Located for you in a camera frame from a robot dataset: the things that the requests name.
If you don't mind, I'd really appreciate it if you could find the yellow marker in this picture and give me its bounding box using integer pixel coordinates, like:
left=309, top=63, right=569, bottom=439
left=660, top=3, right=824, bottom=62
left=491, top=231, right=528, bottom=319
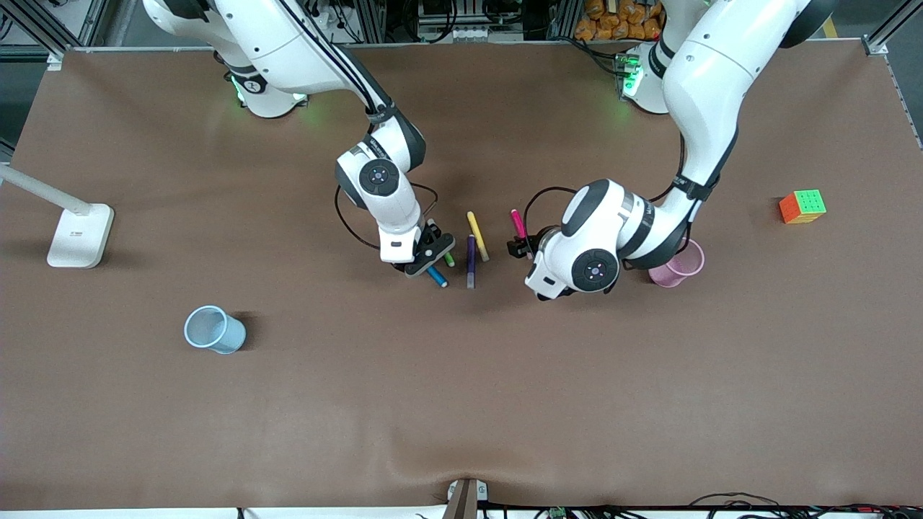
left=466, top=210, right=491, bottom=262

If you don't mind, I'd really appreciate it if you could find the pink plastic cup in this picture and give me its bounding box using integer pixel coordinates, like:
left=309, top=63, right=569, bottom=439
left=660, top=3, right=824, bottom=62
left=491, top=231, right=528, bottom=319
left=648, top=238, right=705, bottom=288

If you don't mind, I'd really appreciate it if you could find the light blue plastic cup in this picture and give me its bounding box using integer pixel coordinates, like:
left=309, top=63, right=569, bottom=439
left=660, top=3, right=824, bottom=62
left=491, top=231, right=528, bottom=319
left=184, top=306, right=247, bottom=355

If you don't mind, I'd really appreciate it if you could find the orange packets pile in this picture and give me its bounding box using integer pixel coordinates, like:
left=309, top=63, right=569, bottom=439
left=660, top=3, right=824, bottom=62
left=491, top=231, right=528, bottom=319
left=575, top=0, right=664, bottom=41

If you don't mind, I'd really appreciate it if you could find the colourful puzzle cube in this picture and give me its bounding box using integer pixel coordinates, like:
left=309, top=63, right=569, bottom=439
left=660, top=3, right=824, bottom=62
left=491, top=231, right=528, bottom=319
left=779, top=189, right=827, bottom=225

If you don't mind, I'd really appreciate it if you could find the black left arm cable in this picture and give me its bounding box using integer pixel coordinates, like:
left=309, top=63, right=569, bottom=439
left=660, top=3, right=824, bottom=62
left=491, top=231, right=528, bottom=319
left=523, top=133, right=697, bottom=271

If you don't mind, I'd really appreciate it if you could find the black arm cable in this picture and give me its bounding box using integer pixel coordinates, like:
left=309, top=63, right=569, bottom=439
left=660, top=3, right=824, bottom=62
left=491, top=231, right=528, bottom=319
left=523, top=133, right=697, bottom=271
left=278, top=0, right=439, bottom=252

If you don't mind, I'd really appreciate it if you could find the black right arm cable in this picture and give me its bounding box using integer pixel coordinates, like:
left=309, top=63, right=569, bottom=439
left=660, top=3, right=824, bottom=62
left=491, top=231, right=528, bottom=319
left=278, top=0, right=439, bottom=252

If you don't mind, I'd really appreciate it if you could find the brown post with metal brackets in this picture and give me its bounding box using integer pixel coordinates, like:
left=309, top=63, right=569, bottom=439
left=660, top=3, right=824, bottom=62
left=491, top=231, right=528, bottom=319
left=442, top=477, right=489, bottom=519

